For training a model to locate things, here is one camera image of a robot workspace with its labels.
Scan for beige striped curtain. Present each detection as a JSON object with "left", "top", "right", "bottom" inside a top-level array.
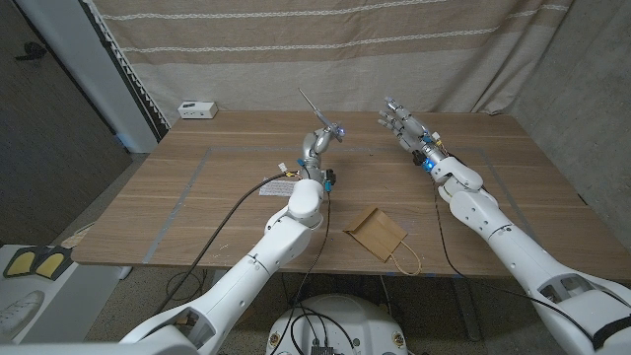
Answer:
[{"left": 91, "top": 0, "right": 576, "bottom": 128}]

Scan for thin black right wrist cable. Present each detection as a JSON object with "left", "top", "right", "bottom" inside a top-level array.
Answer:
[{"left": 432, "top": 179, "right": 596, "bottom": 342}]

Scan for grey scissors with orange handles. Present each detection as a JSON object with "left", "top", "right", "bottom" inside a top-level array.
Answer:
[{"left": 297, "top": 87, "right": 344, "bottom": 144}]

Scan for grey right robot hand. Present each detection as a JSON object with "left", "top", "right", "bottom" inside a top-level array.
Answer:
[{"left": 378, "top": 97, "right": 450, "bottom": 173}]

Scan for brown paper bag with handles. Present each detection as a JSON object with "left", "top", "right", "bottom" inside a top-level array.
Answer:
[{"left": 343, "top": 205, "right": 423, "bottom": 276}]

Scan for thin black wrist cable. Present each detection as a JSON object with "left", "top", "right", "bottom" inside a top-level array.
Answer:
[
  {"left": 432, "top": 179, "right": 596, "bottom": 342},
  {"left": 270, "top": 189, "right": 332, "bottom": 355}
]

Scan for dark textured door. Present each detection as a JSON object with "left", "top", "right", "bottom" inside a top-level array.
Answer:
[{"left": 0, "top": 0, "right": 133, "bottom": 247}]

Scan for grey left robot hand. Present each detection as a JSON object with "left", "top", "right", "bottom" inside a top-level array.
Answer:
[{"left": 295, "top": 121, "right": 346, "bottom": 193}]

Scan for grey table leg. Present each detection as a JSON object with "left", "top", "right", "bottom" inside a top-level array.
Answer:
[{"left": 452, "top": 276, "right": 483, "bottom": 342}]

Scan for grey backdrop cloth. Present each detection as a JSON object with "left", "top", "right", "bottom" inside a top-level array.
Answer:
[{"left": 472, "top": 0, "right": 631, "bottom": 221}]

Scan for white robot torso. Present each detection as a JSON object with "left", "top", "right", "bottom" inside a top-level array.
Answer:
[{"left": 265, "top": 294, "right": 409, "bottom": 355}]

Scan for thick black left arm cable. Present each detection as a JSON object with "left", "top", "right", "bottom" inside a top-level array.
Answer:
[{"left": 155, "top": 171, "right": 300, "bottom": 315}]

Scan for door handle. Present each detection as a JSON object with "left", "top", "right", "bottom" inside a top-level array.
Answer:
[{"left": 14, "top": 41, "right": 49, "bottom": 62}]

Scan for white printed receipt paper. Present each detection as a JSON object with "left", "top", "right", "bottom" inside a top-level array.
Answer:
[{"left": 258, "top": 177, "right": 298, "bottom": 198}]

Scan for white floor platform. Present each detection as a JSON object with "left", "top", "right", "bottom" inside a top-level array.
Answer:
[{"left": 0, "top": 245, "right": 133, "bottom": 346}]

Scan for yellow black pad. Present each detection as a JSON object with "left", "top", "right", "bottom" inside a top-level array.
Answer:
[
  {"left": 2, "top": 246, "right": 39, "bottom": 280},
  {"left": 34, "top": 246, "right": 74, "bottom": 281}
]

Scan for black torso cable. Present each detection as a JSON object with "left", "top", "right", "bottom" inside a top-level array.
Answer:
[{"left": 287, "top": 304, "right": 357, "bottom": 355}]

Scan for white power strip box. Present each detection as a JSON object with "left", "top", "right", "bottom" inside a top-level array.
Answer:
[{"left": 177, "top": 101, "right": 220, "bottom": 120}]

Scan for thin black left wrist cable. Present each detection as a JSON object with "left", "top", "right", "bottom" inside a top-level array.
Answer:
[{"left": 270, "top": 189, "right": 332, "bottom": 355}]

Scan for white shoe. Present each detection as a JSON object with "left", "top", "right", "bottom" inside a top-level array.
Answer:
[{"left": 0, "top": 289, "right": 45, "bottom": 346}]

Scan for white door frame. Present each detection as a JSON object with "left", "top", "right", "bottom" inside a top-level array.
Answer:
[{"left": 14, "top": 0, "right": 160, "bottom": 154}]

